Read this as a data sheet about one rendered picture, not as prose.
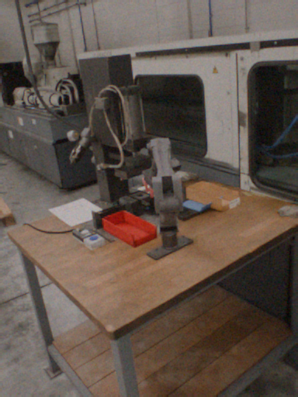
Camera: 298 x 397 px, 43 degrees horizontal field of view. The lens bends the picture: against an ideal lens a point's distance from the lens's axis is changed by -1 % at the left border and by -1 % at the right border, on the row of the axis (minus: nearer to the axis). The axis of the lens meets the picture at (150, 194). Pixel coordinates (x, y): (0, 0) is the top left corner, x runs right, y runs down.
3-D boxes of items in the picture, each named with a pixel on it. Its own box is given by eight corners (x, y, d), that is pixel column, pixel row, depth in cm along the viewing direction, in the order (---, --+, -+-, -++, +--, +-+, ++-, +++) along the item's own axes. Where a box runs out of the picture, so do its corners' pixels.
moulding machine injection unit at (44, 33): (6, 105, 668) (-12, 29, 622) (52, 98, 709) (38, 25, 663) (59, 117, 466) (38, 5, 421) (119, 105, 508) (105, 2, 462)
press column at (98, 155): (110, 204, 206) (88, 58, 179) (98, 198, 215) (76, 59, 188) (132, 196, 213) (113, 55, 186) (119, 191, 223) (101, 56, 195)
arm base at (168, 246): (143, 236, 149) (154, 243, 144) (181, 219, 160) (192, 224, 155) (145, 254, 152) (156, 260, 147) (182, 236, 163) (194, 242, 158)
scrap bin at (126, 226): (134, 248, 158) (133, 235, 156) (103, 229, 177) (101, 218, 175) (157, 237, 164) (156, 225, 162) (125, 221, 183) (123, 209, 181)
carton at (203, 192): (222, 214, 182) (221, 198, 179) (186, 201, 201) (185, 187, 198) (240, 205, 188) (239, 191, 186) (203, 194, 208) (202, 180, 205)
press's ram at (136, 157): (128, 185, 177) (120, 122, 167) (100, 175, 197) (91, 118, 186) (158, 175, 187) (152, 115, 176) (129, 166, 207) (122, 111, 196)
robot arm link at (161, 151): (147, 136, 142) (153, 189, 119) (171, 133, 142) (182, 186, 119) (149, 163, 150) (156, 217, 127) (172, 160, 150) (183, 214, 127)
